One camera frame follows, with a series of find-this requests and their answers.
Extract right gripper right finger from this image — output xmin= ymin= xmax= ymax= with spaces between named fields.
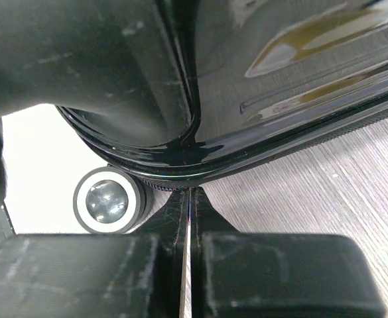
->
xmin=189 ymin=187 xmax=387 ymax=317

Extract white black space suitcase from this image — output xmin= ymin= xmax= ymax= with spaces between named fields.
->
xmin=0 ymin=1 xmax=388 ymax=233

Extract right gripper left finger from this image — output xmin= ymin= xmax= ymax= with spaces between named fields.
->
xmin=0 ymin=191 xmax=189 ymax=317

